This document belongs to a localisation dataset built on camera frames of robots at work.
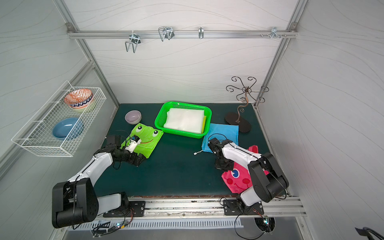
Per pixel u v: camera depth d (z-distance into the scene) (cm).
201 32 75
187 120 102
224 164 73
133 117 108
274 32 77
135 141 79
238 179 82
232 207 73
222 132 105
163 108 107
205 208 75
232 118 111
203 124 104
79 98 73
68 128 68
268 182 44
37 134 59
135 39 78
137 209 73
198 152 93
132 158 77
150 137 99
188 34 78
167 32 76
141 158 79
